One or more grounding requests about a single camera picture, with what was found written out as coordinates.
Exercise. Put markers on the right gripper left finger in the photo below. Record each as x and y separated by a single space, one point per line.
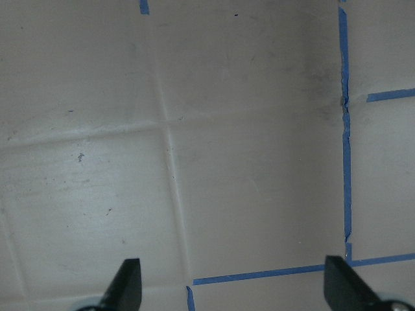
124 292

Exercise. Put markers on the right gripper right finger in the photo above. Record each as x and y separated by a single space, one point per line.
345 290

